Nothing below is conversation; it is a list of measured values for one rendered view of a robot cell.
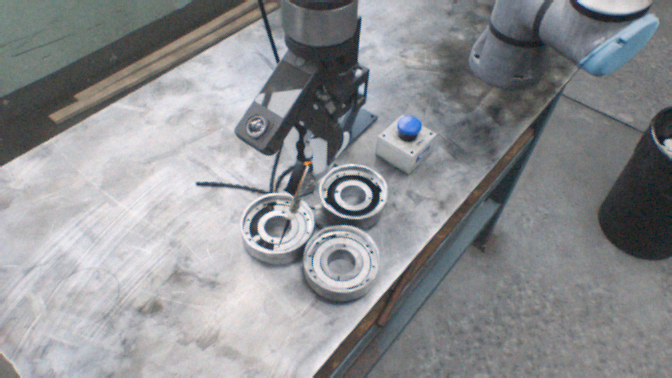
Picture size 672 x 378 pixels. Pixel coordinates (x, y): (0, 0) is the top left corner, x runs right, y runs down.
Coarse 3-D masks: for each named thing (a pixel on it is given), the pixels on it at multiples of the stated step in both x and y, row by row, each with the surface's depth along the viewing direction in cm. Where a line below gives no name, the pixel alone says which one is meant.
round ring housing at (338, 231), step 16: (320, 240) 70; (368, 240) 70; (304, 256) 67; (336, 256) 71; (352, 256) 70; (304, 272) 68; (352, 272) 67; (320, 288) 65; (336, 288) 66; (368, 288) 66
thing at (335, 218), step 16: (368, 176) 78; (320, 192) 74; (336, 192) 76; (352, 192) 78; (368, 192) 76; (384, 192) 76; (352, 208) 74; (384, 208) 74; (336, 224) 74; (352, 224) 72; (368, 224) 73
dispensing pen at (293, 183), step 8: (304, 160) 64; (296, 168) 63; (304, 168) 63; (296, 176) 63; (288, 184) 64; (296, 184) 64; (288, 192) 64; (296, 200) 66; (296, 208) 66; (288, 216) 67; (288, 224) 67; (280, 240) 69
